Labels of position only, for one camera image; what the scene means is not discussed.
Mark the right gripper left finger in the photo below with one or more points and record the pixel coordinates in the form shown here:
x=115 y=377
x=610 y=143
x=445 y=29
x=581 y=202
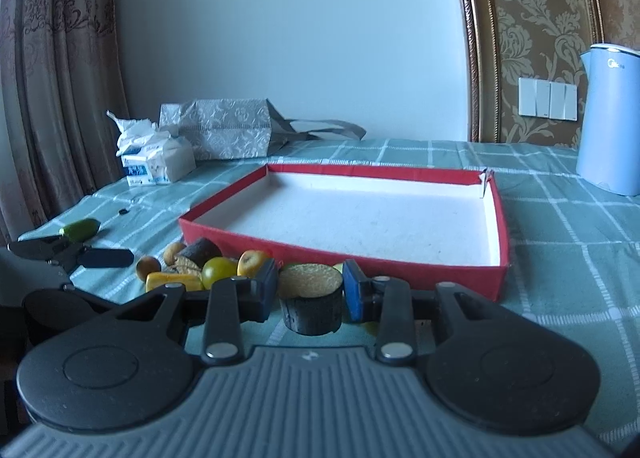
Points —
x=231 y=302

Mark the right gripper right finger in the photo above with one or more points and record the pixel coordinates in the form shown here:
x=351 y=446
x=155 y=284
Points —
x=388 y=302

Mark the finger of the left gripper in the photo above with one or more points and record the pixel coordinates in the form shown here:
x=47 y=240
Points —
x=106 y=258

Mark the green tomato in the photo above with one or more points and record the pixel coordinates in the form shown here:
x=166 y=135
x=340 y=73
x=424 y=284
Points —
x=371 y=327
x=218 y=268

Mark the yellow peeled fruit piece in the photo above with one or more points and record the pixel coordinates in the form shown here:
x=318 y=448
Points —
x=250 y=262

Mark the yellow jackfruit piece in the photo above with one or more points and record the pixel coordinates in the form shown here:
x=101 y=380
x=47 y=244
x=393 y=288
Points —
x=191 y=282

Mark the brown longan with stem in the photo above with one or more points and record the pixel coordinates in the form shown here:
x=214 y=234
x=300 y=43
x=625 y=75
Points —
x=147 y=265

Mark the dark sugarcane chunk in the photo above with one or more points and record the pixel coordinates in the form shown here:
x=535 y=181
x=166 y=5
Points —
x=192 y=258

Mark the round-cut sugarcane chunk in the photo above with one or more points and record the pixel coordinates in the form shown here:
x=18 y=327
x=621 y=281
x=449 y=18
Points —
x=311 y=299

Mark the dark green cucumber piece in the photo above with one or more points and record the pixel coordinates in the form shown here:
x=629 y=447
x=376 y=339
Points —
x=288 y=265

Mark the green cucumber end piece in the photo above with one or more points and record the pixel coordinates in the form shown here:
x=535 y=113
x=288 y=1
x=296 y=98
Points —
x=81 y=231

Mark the red shallow cardboard tray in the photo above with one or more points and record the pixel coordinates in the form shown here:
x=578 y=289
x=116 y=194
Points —
x=422 y=225

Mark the tissue pack with cat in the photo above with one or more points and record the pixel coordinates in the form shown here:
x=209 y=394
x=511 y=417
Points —
x=152 y=155

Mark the brown patterned curtain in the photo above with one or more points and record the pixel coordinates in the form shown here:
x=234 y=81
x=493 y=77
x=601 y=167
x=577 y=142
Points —
x=60 y=76

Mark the grey patterned gift bag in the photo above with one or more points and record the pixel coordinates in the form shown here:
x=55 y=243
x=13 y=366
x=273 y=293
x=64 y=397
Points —
x=236 y=129

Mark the checked teal tablecloth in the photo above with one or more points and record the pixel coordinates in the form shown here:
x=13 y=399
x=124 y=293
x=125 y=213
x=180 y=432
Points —
x=574 y=248

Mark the light blue electric kettle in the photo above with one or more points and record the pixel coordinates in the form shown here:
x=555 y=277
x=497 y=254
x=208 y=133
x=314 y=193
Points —
x=608 y=153

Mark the white wall switch panel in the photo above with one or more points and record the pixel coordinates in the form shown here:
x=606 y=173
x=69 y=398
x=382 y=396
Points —
x=543 y=99

